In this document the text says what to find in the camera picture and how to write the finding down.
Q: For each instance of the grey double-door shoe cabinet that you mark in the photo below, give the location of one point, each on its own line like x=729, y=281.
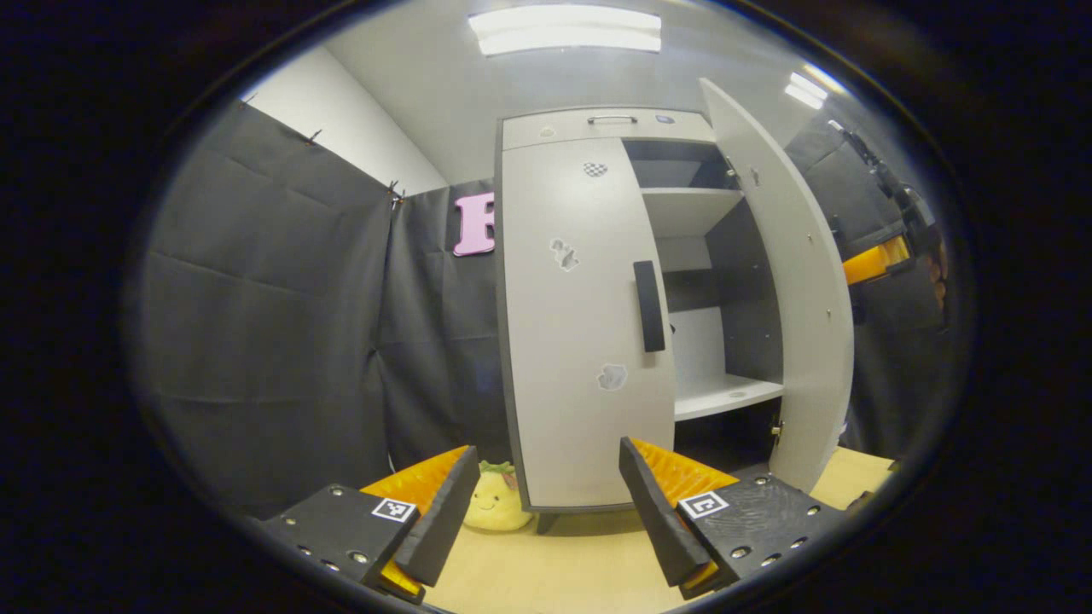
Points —
x=563, y=130

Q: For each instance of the small ceiling light panel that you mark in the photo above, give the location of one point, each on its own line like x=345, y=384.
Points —
x=805, y=89

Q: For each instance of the grey shoe cabinet door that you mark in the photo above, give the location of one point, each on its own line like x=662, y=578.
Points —
x=802, y=298
x=572, y=341

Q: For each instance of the large ceiling light panel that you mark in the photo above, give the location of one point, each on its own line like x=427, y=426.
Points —
x=565, y=30

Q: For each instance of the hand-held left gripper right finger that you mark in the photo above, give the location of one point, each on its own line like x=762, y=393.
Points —
x=657, y=520

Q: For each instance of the black backdrop cloth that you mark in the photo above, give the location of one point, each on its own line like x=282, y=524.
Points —
x=896, y=384
x=273, y=341

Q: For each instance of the yellow smiling plush toy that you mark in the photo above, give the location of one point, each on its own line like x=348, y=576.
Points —
x=495, y=503

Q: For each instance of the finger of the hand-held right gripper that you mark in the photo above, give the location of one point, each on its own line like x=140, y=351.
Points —
x=870, y=263

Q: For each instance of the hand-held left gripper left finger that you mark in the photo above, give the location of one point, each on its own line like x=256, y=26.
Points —
x=444, y=520

